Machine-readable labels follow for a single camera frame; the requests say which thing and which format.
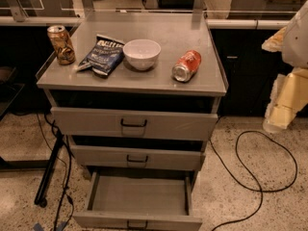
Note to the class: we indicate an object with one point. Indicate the grey drawer cabinet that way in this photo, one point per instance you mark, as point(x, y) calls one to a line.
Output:
point(176, 33)

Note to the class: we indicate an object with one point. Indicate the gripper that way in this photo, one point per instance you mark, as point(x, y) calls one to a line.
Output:
point(296, 45)

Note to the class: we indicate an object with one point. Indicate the grey bottom drawer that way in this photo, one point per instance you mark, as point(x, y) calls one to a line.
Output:
point(152, 202)

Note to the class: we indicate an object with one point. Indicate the orange soda can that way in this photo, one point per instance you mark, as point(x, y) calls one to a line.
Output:
point(186, 66)

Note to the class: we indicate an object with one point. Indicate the white bowl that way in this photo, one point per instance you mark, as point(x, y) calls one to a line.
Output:
point(142, 54)

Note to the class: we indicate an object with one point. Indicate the grey top drawer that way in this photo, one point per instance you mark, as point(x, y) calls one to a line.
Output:
point(139, 115)

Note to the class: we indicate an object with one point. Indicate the grey drawer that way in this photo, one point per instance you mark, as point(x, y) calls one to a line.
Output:
point(139, 115)
point(137, 153)
point(152, 202)

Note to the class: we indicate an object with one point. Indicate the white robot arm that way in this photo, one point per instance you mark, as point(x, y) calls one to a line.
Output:
point(300, 21)

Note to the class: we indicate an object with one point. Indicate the gold soda can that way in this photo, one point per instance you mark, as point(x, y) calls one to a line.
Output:
point(61, 42)

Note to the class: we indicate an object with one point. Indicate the white counter rail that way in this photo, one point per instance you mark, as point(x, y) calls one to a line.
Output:
point(213, 23)

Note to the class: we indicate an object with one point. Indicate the blue chip bag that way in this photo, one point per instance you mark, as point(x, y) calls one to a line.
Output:
point(104, 57)

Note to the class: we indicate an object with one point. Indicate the black stand leg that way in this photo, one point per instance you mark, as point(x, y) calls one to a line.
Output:
point(40, 198)

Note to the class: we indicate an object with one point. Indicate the grey middle drawer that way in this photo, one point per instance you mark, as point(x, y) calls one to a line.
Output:
point(137, 153)

